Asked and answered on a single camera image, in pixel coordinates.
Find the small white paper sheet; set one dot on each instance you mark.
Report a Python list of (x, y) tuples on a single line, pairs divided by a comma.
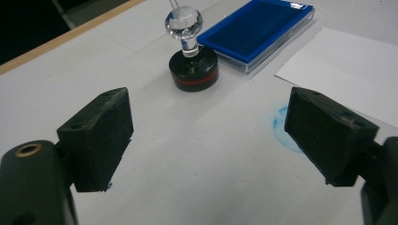
[(344, 72)]

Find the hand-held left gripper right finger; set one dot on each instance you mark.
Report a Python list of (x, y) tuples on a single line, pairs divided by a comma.
[(325, 140)]

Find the blue ink pad clear case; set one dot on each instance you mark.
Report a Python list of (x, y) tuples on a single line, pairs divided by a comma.
[(250, 31)]

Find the large white table cover sheet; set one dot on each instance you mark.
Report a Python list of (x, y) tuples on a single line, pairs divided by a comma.
[(187, 140)]

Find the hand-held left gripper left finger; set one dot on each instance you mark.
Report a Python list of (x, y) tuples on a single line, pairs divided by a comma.
[(97, 140)]

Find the black stamp with clear knob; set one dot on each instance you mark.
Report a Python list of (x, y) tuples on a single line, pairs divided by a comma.
[(192, 67)]

